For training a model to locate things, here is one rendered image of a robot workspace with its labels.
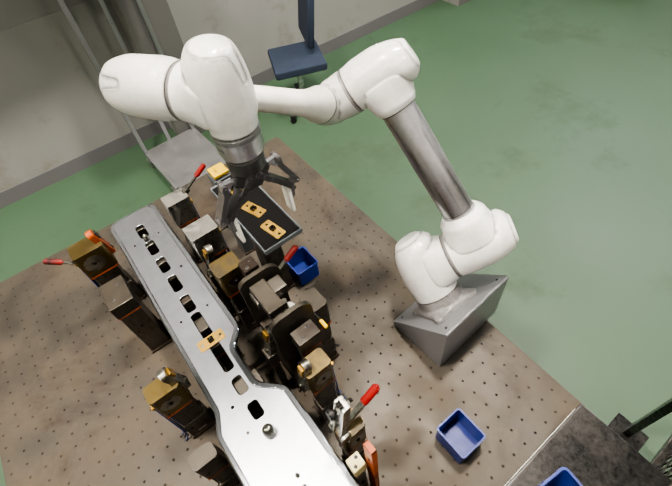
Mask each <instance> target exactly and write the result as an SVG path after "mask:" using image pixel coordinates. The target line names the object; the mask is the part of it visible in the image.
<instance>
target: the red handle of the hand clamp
mask: <svg viewBox="0 0 672 486"><path fill-rule="evenodd" d="M379 391H380V386H379V385H378V384H374V383H373V384H372V386H371V387H370V388H369V389H368V390H367V391H366V393H365V394H364V395H363V396H362V397H361V399H360V401H359V402H358V404H357V405H356V406H355V407H354V408H353V409H352V411H351V412H350V420H349V425H350V423H351V422H352V421H353V420H354V419H355V418H356V416H357V415H358V414H359V413H360V412H361V411H362V409H363V408H364V407H365V406H367V405H368V404H369V403H370V401H371V400H372V399H373V398H374V397H375V396H376V394H377V393H378V392H379Z"/></svg>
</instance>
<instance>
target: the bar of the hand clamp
mask: <svg viewBox="0 0 672 486"><path fill-rule="evenodd" d="M352 401H353V400H352V398H351V397H350V398H349V399H347V398H345V399H344V398H343V396H342V395H340V396H339V397H338V398H336V399H335V400H334V403H333V411H332V410H331V409H327V410H326V412H325V414H326V416H327V418H328V419H329V420H330V421H331V422H332V430H333V432H334V431H335V430H336V427H337V426H338V425H339V426H340V433H339V440H340V439H341V438H342V437H343V436H344V435H345V434H346V433H348V428H349V420H350V412H351V407H350V406H351V402H352Z"/></svg>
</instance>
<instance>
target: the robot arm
mask: <svg viewBox="0 0 672 486"><path fill-rule="evenodd" d="M419 71H420V61H419V59H418V57H417V56H416V54H415V52H414V51H413V50H412V48H411V47H410V45H409V44H408V43H407V41H406V40H405V39H403V38H397V39H391V40H386V41H383V42H380V43H378V44H375V45H373V46H371V47H369V48H368V49H366V50H364V51H363V52H361V53H360V54H358V55H357V56H355V57H354V58H353V59H351V60H350V61H348V62H347V63H346V64H345V65H344V66H343V67H342V68H341V69H339V70H338V71H337V72H335V73H334V74H333V75H331V76H330V77H329V78H328V79H326V80H325V81H323V82H322V83H321V84H320V85H316V86H312V87H310V88H307V89H291V88H282V87H272V86H262V85H253V82H252V79H251V76H250V73H249V71H248V68H247V66H246V64H245V61H244V59H243V57H242V56H241V54H240V52H239V50H238V49H237V47H236V46H235V44H234V43H233V42H232V41H231V40H230V39H229V38H227V37H225V36H223V35H219V34H202V35H198V36H195V37H193V38H191V39H190V40H189V41H187V42H186V44H185V46H184V48H183V51H182V55H181V60H179V59H176V58H174V57H170V56H164V55H152V54H124V55H120V56H117V57H114V58H112V59H110V60H109V61H107V62H106V63H105V64H104V66H103V67H102V70H101V72H100V76H99V86H100V90H101V92H102V94H103V96H104V98H105V100H106V101H107V102H108V103H109V104H110V105H111V106H112V107H114V108H115V109H117V110H119V111H121V112H123V113H125V114H127V115H130V116H134V117H139V118H144V119H151V120H158V121H168V122H173V121H185V122H189V123H192V124H194V125H197V126H199V127H201V128H203V129H205V130H209V132H210V136H211V138H212V140H213V142H214V144H215V147H216V149H217V151H218V154H219V155H220V156H221V157H222V158H223V159H224V160H225V162H226V164H227V167H228V169H229V172H230V175H231V177H230V180H228V181H225V182H222V181H218V182H217V186H218V190H219V193H218V200H217V207H216V215H215V221H216V222H217V223H218V224H219V225H220V227H224V226H225V225H228V228H229V229H230V231H231V232H232V233H233V234H234V233H236V234H237V236H238V237H239V239H240V240H241V241H242V242H243V243H245V242H246V240H245V237H244V235H243V232H242V230H241V228H240V225H239V223H238V221H237V220H236V216H237V214H238V211H239V209H240V207H241V204H242V202H243V199H244V198H246V196H247V194H248V192H249V190H250V191H252V190H253V189H255V188H256V187H257V186H260V185H262V184H263V182H264V181H268V182H273V183H276V184H279V185H282V189H283V193H284V196H285V200H286V204H287V206H288V207H289V208H290V209H291V210H292V211H293V212H295V211H296V208H295V204H294V200H293V197H294V196H295V195H296V194H295V189H296V186H295V185H294V184H295V183H296V182H299V181H300V177H298V176H297V175H296V174H295V173H294V172H293V171H292V170H290V169H289V168H288V167H287V166H286V165H285V164H283V162H282V159H281V157H280V156H279V155H277V154H276V153H275V152H274V151H272V152H271V153H270V157H268V158H267V159H266V158H265V155H264V151H263V149H264V145H265V142H264V138H263V134H262V131H261V127H260V122H259V119H258V112H263V113H272V114H282V115H292V116H299V117H303V118H305V119H307V120H308V121H310V122H312V123H316V124H318V125H323V126H326V125H335V124H338V123H341V122H343V121H344V120H347V119H349V118H351V117H353V116H355V115H357V114H359V113H361V112H363V111H364V110H366V109H369V111H371V112H372V113H373V114H374V115H375V116H376V117H378V118H380V119H383V120H384V122H385V123H386V125H387V126H388V128H389V130H390V131H391V133H392V135H393V136H394V138H395V140H396V141H397V143H398V144H399V146H400V148H401V149H402V151H403V153H404V154H405V156H406V158H407V159H408V161H409V162H410V164H411V166H412V167H413V169H414V171H415V172H416V174H417V175H418V177H419V179H420V180H421V182H422V184H423V185H424V187H425V189H426V190H427V192H428V193H429V195H430V197H431V198H432V200H433V202H434V203H435V205H436V207H437V208H438V210H439V211H440V213H441V215H442V216H443V217H442V220H441V225H440V227H441V230H442V233H443V234H441V235H435V236H431V235H430V233H428V232H425V231H414V232H411V233H409V234H407V235H406V236H404V237H403V238H402V239H400V240H399V241H398V243H397V244H396V246H395V260H396V265H397V268H398V271H399V273H400V275H401V277H402V279H403V281H404V283H405V284H406V286H407V288H408V289H409V291H410V292H411V294H412V295H413V296H414V298H415V299H416V301H417V302H418V304H419V306H417V307H416V308H415V309H413V311H412V313H413V315H414V316H421V317H423V318H426V319H429V320H432V321H434V322H435V323H436V324H442V323H443V322H444V321H445V320H446V319H447V318H448V317H449V316H450V315H451V314H452V313H454V312H455V311H456V310H457V309H458V308H460V307H461V306H462V305H463V304H464V303H465V302H467V301H468V300H469V299H470V298H472V297H474V296H475V295H477V293H478V292H477V290H476V289H475V288H465V287H462V286H460V284H459V283H458V281H457V280H458V279H459V278H460V277H462V276H464V275H467V274H471V273H474V272H476V271H479V270H481V269H484V268H486V267H488V266H490V265H492V264H494V263H496V262H498V261H500V260H501V259H503V258H504V257H506V256H507V255H508V254H509V253H510V252H511V251H512V250H513V249H514V248H515V247H516V245H517V243H518V241H519V237H518V234H517V232H516V229H515V227H514V224H513V222H512V219H511V217H510V215H509V214H507V213H505V212H504V211H502V210H498V209H493V210H491V211H490V210H489V209H488V208H487V207H486V206H485V205H484V204H483V203H482V202H479V201H476V200H471V198H470V197H469V195H468V193H467V191H466V190H465V188H464V186H463V184H462V183H461V181H460V179H459V177H458V176H457V174H456V172H455V170H454V169H453V167H452V165H451V163H450V162H449V160H448V158H447V156H446V155H445V153H444V151H443V149H442V148H441V146H440V143H439V142H438V140H437V138H436V136H435V135H434V133H433V131H432V129H431V128H430V126H429V124H428V122H427V121H426V119H425V117H424V115H423V114H422V112H421V110H420V108H419V107H418V105H417V103H416V101H414V99H415V88H414V82H413V80H414V79H416V78H417V76H418V74H419ZM270 164H272V165H273V166H278V167H279V168H280V169H281V170H283V171H284V172H285V173H286V174H287V175H289V176H290V177H289V178H285V177H282V176H280V175H277V174H274V173H271V172H269V171H268V170H269V167H270ZM233 185H234V187H233V194H232V196H231V199H230V193H231V187H232V186H233ZM241 189H242V190H241ZM229 200H230V201H229Z"/></svg>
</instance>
